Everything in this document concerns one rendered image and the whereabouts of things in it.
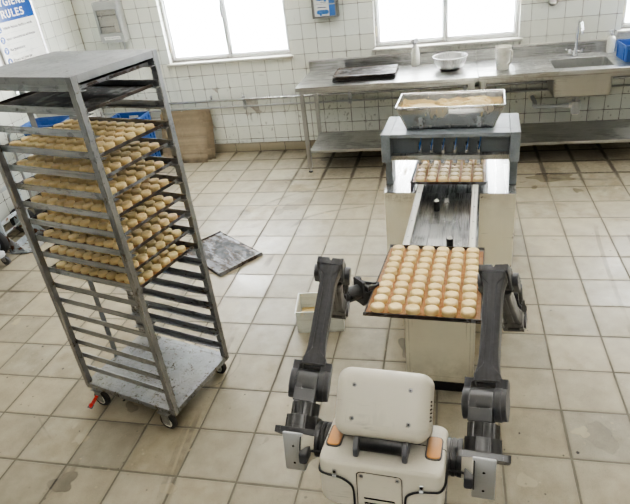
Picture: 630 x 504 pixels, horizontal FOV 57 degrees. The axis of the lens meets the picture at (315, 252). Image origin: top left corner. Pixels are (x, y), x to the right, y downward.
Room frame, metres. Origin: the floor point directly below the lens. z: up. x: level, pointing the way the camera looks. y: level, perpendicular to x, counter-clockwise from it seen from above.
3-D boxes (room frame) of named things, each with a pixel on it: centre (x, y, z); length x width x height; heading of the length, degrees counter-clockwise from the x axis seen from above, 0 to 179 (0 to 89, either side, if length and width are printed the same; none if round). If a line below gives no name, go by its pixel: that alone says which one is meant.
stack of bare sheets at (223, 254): (4.08, 0.76, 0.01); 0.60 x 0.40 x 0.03; 38
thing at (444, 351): (2.56, -0.66, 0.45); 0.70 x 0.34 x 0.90; 162
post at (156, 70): (2.59, 0.58, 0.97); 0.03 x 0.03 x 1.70; 60
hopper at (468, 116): (3.05, -0.82, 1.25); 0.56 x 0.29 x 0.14; 72
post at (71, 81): (2.21, 0.81, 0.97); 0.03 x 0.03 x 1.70; 60
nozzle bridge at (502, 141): (3.05, -0.82, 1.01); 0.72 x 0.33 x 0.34; 72
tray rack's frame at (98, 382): (2.56, 0.96, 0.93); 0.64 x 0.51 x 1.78; 60
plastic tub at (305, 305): (2.99, 0.01, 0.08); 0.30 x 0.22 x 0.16; 82
